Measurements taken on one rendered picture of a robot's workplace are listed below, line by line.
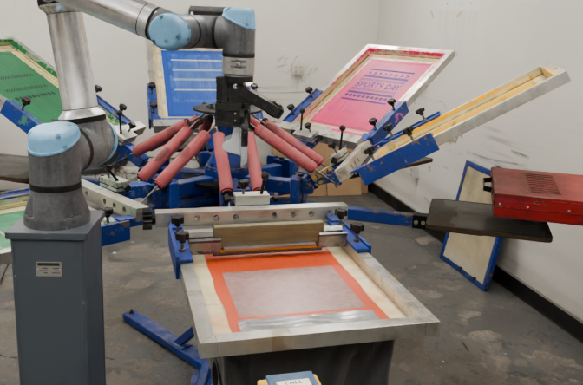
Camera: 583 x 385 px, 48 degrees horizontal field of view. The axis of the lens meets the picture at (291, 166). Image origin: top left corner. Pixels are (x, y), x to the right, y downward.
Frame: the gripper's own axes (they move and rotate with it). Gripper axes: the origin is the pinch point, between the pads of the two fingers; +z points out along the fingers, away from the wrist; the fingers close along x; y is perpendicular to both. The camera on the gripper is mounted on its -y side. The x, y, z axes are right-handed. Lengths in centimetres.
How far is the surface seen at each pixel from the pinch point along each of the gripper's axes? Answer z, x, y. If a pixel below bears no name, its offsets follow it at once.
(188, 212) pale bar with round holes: 32, -61, 19
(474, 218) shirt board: 41, -88, -90
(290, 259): 41, -40, -14
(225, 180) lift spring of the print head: 28, -88, 8
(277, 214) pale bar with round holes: 34, -67, -11
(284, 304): 40.6, -6.8, -11.3
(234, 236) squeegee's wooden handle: 33, -40, 3
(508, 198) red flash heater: 27, -68, -94
